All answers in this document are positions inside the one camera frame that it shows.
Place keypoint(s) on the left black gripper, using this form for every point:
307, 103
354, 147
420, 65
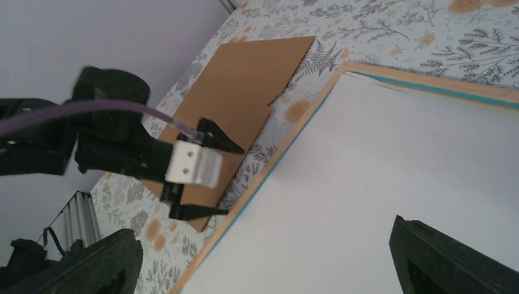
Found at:
146, 158

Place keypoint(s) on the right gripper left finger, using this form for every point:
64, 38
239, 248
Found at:
111, 265

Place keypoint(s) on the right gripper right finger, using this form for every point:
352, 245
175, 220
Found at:
428, 261

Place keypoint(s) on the sunflower photo print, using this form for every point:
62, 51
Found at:
320, 222

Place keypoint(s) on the teal and wood picture frame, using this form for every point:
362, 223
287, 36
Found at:
496, 97

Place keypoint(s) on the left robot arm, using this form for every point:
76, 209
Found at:
107, 125

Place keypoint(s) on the floral patterned table mat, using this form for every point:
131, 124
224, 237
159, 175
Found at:
474, 41

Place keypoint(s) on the aluminium rail base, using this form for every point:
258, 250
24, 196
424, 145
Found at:
75, 227

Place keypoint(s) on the metal enclosure corner rail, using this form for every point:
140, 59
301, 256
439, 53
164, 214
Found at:
228, 5

